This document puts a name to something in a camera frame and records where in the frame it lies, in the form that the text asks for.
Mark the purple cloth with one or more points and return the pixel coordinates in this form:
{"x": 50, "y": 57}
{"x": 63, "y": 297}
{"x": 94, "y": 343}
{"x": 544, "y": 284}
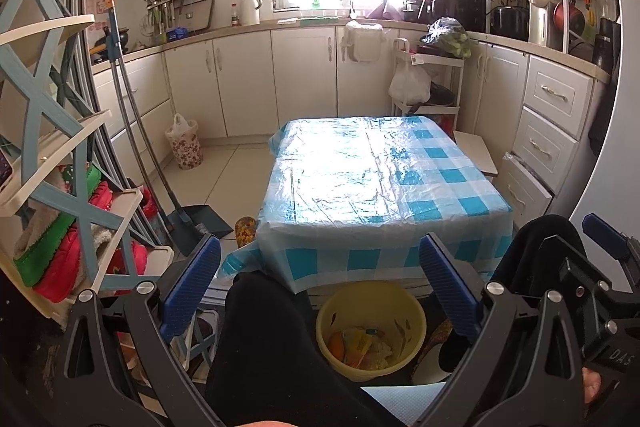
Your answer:
{"x": 385, "y": 9}

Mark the white blue shoe rack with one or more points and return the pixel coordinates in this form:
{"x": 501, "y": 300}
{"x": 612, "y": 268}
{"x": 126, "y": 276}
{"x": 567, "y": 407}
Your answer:
{"x": 50, "y": 117}

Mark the person's left leg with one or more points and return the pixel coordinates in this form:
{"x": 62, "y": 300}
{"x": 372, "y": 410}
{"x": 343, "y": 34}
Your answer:
{"x": 265, "y": 347}

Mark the light blue mat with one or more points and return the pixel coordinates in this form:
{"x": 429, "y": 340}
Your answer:
{"x": 395, "y": 399}

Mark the white thermos jug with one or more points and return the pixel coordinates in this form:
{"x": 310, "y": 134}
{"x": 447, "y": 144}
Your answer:
{"x": 250, "y": 9}

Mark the pink slipper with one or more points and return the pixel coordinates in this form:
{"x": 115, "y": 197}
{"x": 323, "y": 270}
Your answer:
{"x": 65, "y": 267}

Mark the red pot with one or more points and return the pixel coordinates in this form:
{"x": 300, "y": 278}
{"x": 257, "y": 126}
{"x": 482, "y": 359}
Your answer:
{"x": 570, "y": 17}

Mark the beige paper wrapper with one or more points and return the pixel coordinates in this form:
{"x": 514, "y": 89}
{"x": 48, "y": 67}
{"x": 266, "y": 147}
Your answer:
{"x": 382, "y": 353}

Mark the black rice cooker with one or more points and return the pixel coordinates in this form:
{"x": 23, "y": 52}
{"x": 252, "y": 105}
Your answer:
{"x": 510, "y": 23}

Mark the bag of green vegetables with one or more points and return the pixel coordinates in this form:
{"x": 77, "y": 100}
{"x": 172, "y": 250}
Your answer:
{"x": 450, "y": 39}

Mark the white storage rack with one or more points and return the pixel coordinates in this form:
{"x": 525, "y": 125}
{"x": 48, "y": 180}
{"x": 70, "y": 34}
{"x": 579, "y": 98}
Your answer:
{"x": 450, "y": 62}

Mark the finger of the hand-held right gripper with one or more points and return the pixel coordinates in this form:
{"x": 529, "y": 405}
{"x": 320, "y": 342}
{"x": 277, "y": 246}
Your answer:
{"x": 595, "y": 302}
{"x": 602, "y": 228}

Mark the white electric kettle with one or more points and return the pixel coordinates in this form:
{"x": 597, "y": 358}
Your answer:
{"x": 540, "y": 22}

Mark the dark dustpan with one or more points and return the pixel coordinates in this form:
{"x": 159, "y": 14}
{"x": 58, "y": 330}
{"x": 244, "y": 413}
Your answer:
{"x": 195, "y": 227}

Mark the white hanging bin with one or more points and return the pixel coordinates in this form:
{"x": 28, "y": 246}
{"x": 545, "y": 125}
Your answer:
{"x": 362, "y": 42}

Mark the green slipper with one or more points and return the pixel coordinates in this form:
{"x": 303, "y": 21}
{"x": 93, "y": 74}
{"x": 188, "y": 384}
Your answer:
{"x": 45, "y": 232}

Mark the pink wall stickers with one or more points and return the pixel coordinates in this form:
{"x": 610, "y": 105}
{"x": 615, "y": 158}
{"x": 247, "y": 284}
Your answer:
{"x": 100, "y": 2}

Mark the red patterned item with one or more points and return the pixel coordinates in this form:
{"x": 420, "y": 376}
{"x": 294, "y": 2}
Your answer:
{"x": 148, "y": 204}

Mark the white kitchen cabinets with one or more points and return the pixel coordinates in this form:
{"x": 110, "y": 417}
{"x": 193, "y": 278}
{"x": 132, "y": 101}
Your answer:
{"x": 300, "y": 77}

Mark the blue checkered tablecloth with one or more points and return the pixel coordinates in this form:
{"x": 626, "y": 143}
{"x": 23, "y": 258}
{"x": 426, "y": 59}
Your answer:
{"x": 360, "y": 177}

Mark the floral bin with bag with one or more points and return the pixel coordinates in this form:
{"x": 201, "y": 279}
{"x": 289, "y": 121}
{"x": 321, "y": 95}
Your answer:
{"x": 185, "y": 147}

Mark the floral slipper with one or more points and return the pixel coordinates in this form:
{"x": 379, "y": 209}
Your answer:
{"x": 441, "y": 332}
{"x": 245, "y": 232}

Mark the blue box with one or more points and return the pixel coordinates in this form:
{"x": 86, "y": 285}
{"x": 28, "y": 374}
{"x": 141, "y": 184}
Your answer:
{"x": 176, "y": 35}

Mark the black wok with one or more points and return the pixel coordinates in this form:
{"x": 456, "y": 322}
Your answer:
{"x": 120, "y": 41}

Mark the dark sauce bottle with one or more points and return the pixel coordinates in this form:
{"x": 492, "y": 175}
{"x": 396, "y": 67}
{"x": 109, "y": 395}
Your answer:
{"x": 235, "y": 16}

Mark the yellow plastic bucket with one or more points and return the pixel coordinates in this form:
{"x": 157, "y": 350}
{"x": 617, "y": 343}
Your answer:
{"x": 400, "y": 304}

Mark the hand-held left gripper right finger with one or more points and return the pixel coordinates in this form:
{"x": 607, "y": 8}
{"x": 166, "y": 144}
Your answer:
{"x": 445, "y": 284}

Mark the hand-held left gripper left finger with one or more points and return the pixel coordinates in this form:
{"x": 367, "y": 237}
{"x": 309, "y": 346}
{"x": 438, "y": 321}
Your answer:
{"x": 192, "y": 287}

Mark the white plastic bag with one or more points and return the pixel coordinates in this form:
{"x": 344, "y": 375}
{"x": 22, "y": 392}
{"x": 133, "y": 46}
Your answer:
{"x": 410, "y": 84}

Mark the grey tray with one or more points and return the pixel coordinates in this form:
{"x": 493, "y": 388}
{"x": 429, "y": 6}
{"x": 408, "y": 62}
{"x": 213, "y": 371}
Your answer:
{"x": 196, "y": 14}

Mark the white refrigerator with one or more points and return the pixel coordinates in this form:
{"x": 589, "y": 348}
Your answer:
{"x": 615, "y": 187}

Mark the dark round pan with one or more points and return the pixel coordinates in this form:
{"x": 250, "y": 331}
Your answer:
{"x": 442, "y": 94}

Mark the orange bread roll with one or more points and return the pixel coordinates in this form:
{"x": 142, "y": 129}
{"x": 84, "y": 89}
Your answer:
{"x": 338, "y": 347}

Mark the person's right hand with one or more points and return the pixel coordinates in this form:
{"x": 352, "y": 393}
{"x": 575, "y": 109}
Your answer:
{"x": 592, "y": 392}

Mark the blue white step stool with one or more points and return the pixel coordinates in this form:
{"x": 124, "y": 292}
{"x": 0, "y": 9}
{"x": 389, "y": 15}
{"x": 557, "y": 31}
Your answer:
{"x": 200, "y": 342}

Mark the red slipper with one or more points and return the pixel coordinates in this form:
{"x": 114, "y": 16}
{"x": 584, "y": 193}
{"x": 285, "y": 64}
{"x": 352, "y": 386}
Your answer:
{"x": 127, "y": 257}

